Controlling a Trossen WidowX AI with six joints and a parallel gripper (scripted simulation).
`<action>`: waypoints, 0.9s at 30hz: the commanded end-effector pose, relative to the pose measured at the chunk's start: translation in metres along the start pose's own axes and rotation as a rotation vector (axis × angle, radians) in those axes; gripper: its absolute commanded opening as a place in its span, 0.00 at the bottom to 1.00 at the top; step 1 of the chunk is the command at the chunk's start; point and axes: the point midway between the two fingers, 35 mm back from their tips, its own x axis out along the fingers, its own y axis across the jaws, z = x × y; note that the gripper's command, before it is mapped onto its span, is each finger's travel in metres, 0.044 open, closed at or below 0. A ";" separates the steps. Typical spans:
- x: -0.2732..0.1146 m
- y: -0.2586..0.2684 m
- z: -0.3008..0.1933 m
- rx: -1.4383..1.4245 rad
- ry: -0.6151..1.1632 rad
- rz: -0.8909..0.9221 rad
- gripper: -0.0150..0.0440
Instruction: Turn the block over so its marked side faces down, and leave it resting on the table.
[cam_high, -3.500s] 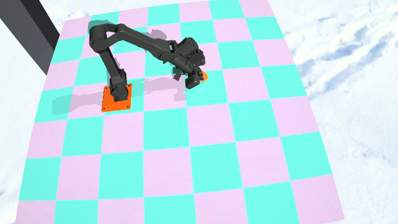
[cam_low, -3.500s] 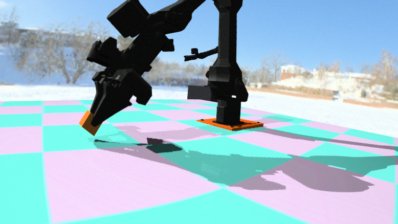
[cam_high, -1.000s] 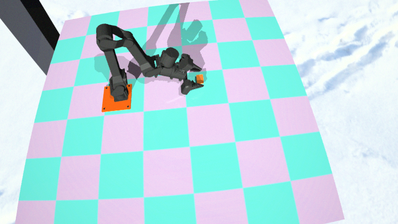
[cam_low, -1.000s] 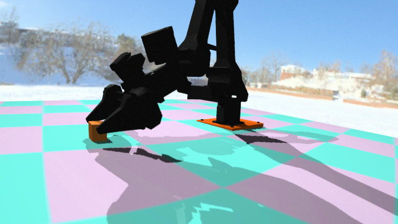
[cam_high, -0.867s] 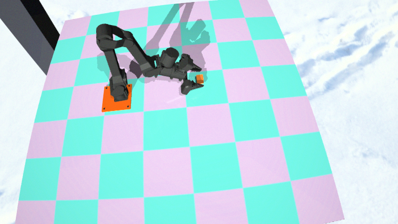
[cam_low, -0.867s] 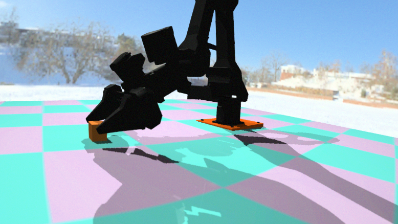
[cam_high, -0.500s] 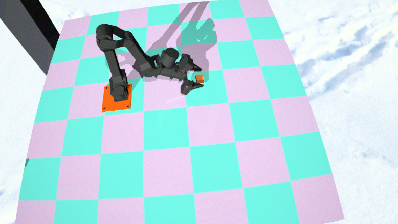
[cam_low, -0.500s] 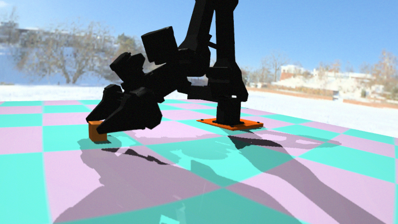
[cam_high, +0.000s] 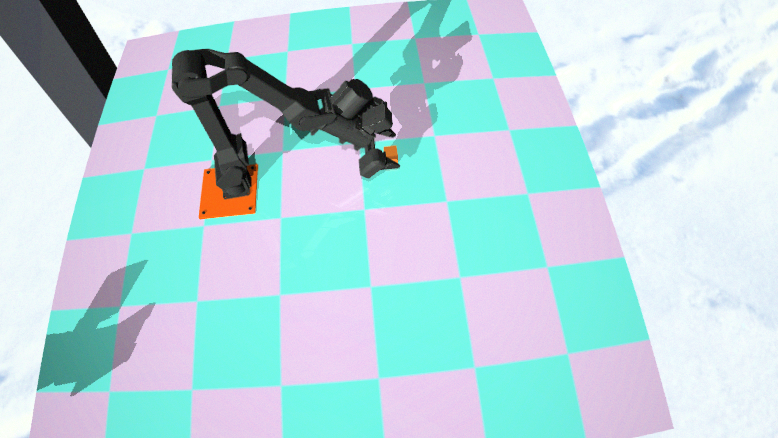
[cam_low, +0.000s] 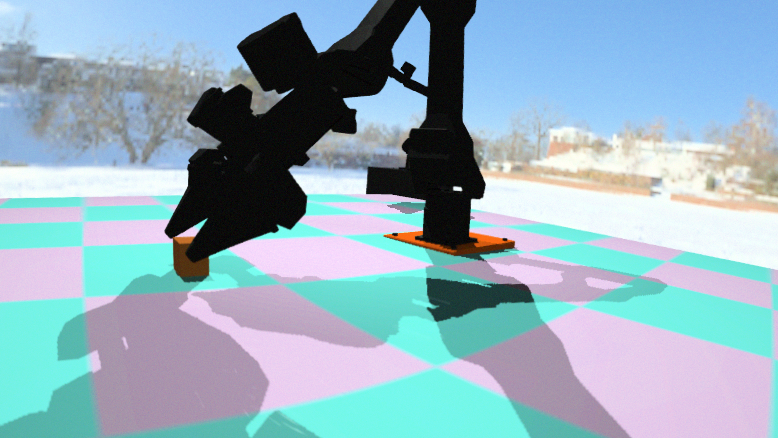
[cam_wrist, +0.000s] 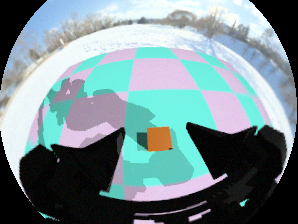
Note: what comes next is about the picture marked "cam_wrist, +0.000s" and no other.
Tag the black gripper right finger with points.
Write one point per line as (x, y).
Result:
(218, 148)

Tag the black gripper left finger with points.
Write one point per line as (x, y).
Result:
(97, 161)

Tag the orange block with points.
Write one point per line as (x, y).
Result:
(159, 139)

